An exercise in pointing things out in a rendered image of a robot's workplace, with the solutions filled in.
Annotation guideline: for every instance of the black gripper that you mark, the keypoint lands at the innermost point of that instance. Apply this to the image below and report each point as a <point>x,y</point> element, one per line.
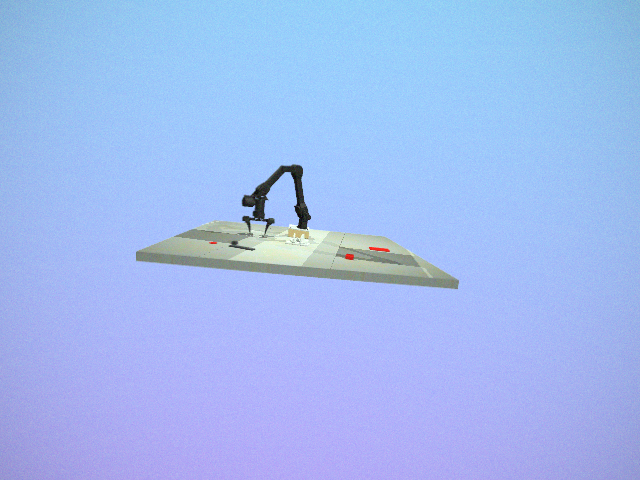
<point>259,215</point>

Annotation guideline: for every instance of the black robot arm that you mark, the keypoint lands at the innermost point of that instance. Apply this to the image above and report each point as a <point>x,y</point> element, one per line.
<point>258,197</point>

